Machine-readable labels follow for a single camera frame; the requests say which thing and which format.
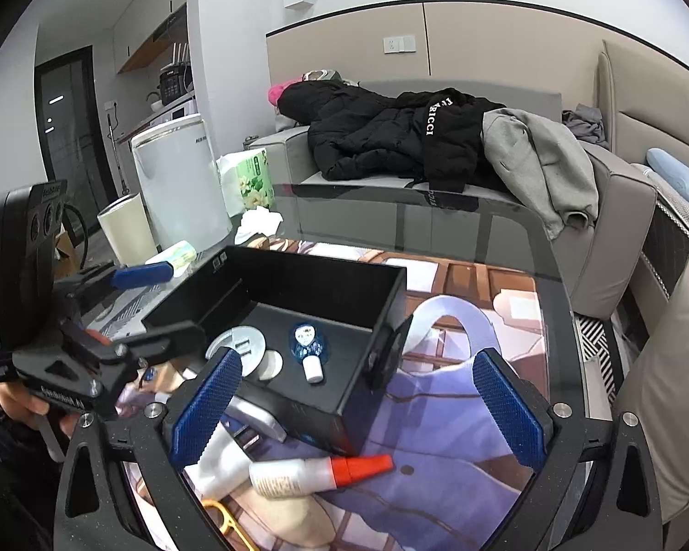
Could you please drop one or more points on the patterned cloth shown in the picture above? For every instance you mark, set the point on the patterned cloth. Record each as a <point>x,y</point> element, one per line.
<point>321,76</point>

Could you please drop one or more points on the cardboard box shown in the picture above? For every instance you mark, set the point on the cardboard box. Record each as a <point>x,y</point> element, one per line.
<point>66,252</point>

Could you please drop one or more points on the dark glass door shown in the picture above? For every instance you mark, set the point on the dark glass door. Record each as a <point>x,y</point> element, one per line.
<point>74,143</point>

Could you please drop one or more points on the dark grey garment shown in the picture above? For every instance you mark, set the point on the dark grey garment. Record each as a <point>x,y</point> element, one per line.
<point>585,123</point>

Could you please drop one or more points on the white charger block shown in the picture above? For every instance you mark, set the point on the white charger block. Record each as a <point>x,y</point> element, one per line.
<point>258,416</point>

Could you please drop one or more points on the beige cushion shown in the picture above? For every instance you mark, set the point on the beige cushion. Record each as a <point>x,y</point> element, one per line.
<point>677,384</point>

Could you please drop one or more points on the blue pillow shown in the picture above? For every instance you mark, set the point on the blue pillow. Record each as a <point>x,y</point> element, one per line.
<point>677,169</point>

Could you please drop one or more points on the pink cloth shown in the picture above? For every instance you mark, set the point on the pink cloth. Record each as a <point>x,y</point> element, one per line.
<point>275,95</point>

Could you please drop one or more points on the crumpled white tissue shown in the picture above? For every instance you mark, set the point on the crumpled white tissue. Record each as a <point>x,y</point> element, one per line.
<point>258,221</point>

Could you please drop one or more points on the white household appliance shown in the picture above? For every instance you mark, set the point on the white household appliance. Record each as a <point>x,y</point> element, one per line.
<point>172,183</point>

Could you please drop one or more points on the beige padded headboard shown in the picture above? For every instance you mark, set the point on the beige padded headboard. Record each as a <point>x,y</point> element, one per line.
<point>654,109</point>

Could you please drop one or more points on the wall socket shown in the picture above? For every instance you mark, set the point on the wall socket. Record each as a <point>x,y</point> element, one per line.
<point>399,44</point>

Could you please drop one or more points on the printed table mat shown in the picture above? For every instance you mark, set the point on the printed table mat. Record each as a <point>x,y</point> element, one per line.
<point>436,442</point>

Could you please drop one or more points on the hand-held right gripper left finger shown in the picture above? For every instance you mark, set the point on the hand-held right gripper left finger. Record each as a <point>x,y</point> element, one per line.
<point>206,407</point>

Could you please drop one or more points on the red-capped glue bottle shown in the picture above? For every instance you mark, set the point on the red-capped glue bottle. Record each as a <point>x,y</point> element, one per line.
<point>298,473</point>

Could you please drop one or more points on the green tissue pack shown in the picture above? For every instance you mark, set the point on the green tissue pack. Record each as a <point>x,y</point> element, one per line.
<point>252,183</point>

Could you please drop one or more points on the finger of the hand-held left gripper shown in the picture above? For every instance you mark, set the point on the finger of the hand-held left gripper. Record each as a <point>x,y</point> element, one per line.
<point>143,274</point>
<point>161,336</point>

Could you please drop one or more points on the white power bank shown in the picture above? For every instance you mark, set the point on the white power bank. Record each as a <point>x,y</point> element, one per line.
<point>224,465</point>

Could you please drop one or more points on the person's left hand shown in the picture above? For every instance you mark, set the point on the person's left hand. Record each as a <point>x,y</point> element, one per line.
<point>20,404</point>

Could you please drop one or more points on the black puffer jacket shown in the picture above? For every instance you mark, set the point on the black puffer jacket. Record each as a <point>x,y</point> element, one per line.
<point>367,132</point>

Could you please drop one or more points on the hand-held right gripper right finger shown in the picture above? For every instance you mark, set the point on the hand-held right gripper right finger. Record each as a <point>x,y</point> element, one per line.
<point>508,413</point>

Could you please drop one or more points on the grey sofa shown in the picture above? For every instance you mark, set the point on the grey sofa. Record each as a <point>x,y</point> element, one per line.
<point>608,229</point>

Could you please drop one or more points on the white round disc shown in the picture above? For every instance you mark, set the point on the white round disc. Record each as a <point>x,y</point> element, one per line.
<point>270,364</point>

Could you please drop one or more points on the white router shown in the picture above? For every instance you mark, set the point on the white router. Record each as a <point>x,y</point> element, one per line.
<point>179,56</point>

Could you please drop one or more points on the grey bed blanket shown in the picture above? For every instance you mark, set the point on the grey bed blanket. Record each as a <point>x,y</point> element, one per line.
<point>677,229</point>

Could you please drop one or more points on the black storage box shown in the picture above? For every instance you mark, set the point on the black storage box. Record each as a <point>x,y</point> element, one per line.
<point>333,292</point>

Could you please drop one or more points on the round grey socket adapter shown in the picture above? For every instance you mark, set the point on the round grey socket adapter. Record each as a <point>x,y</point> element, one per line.
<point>247,341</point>

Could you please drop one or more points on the black kitchen appliance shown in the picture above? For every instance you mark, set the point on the black kitchen appliance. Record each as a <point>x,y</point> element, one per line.
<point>173,85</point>

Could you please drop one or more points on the grey hoodie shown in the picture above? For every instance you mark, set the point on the grey hoodie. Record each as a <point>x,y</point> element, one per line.
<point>539,160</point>

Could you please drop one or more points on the cream cylindrical bin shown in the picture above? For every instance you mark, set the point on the cream cylindrical bin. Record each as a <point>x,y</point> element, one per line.
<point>126,229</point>

